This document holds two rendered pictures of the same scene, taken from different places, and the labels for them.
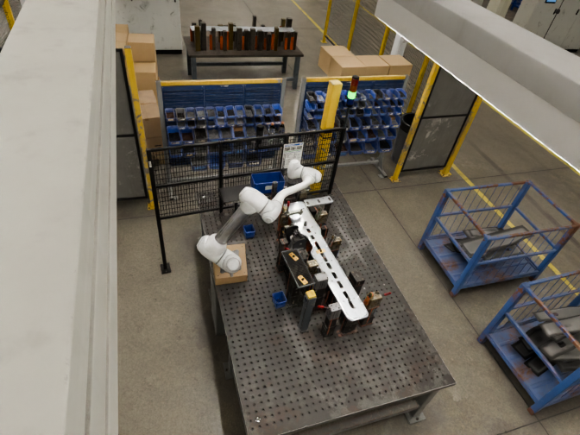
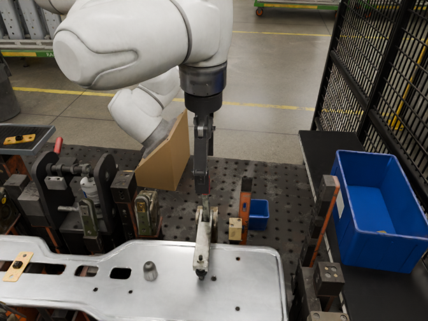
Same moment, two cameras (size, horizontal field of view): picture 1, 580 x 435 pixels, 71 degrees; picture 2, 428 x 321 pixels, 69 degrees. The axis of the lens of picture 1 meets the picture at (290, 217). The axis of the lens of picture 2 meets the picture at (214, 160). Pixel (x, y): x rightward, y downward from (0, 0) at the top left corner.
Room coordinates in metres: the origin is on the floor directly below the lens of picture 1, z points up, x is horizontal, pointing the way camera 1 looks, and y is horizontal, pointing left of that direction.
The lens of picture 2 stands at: (3.08, -0.43, 1.70)
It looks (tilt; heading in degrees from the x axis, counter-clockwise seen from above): 38 degrees down; 121
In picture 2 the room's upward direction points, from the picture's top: straight up
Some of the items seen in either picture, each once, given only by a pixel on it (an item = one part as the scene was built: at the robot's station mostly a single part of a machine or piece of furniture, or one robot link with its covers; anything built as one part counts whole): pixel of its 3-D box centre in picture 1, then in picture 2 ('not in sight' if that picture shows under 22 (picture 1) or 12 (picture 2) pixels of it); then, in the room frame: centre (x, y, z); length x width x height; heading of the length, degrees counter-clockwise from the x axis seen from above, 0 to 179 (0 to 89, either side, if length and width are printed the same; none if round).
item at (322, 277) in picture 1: (317, 292); not in sight; (2.05, -0.31, 0.90); 0.13 x 0.10 x 0.41; 118
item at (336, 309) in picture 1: (330, 320); not in sight; (1.82, -0.43, 0.88); 0.11 x 0.10 x 0.36; 118
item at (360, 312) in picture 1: (322, 253); (9, 269); (2.41, -0.32, 1.00); 1.38 x 0.22 x 0.02; 28
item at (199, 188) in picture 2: not in sight; (201, 180); (2.80, -0.03, 1.26); 0.03 x 0.01 x 0.07; 28
